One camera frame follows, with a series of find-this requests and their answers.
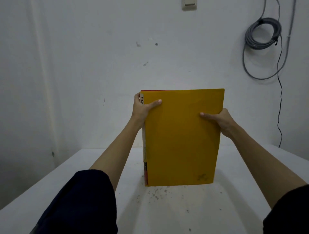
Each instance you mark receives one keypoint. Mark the person's right hand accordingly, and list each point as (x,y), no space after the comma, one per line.
(224,123)

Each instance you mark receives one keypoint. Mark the person's left hand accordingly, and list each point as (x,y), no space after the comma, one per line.
(141,111)

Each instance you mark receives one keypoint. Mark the yellow folder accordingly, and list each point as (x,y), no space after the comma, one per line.
(181,139)

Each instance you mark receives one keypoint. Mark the person's left forearm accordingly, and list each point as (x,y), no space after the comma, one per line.
(116,154)

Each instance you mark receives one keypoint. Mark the person's right forearm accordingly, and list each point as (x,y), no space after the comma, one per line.
(260,164)

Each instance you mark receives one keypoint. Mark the white wall switch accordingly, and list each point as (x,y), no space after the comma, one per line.
(189,4)

